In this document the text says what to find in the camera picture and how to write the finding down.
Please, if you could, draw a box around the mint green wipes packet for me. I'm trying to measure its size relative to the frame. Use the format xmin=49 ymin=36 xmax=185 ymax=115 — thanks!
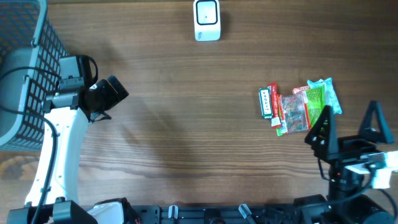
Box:
xmin=307 ymin=77 xmax=343 ymax=114

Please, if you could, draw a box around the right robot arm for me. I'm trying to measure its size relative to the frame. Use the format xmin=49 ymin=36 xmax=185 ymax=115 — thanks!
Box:
xmin=292 ymin=101 xmax=397 ymax=223

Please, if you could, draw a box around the red chocolate bar wrapper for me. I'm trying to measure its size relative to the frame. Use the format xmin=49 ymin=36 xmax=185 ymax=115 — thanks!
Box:
xmin=268 ymin=82 xmax=282 ymax=129

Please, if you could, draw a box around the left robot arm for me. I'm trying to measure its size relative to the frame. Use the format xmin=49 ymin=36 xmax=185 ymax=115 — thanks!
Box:
xmin=7 ymin=55 xmax=137 ymax=223

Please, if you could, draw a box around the green gummy candy bag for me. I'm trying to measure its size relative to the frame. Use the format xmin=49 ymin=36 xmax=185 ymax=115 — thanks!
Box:
xmin=276 ymin=86 xmax=325 ymax=136

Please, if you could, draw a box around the grey mesh plastic basket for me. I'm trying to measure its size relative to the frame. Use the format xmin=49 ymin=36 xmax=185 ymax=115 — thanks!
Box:
xmin=1 ymin=0 xmax=68 ymax=151

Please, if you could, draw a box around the green white small packet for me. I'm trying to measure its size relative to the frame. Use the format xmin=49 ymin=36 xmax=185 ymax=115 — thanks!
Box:
xmin=259 ymin=88 xmax=273 ymax=119

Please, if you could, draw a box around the small orange white box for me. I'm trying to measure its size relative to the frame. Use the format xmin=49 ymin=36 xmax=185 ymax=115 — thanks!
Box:
xmin=292 ymin=85 xmax=310 ymax=95

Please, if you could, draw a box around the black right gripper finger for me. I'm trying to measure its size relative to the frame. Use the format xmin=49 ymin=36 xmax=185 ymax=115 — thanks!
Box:
xmin=358 ymin=101 xmax=395 ymax=144
xmin=305 ymin=105 xmax=339 ymax=161

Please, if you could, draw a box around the white barcode scanner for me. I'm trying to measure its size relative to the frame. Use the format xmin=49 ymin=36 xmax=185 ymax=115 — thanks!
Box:
xmin=193 ymin=0 xmax=221 ymax=42

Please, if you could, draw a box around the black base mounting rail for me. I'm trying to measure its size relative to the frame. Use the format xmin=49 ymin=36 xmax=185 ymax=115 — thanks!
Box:
xmin=133 ymin=204 xmax=306 ymax=224

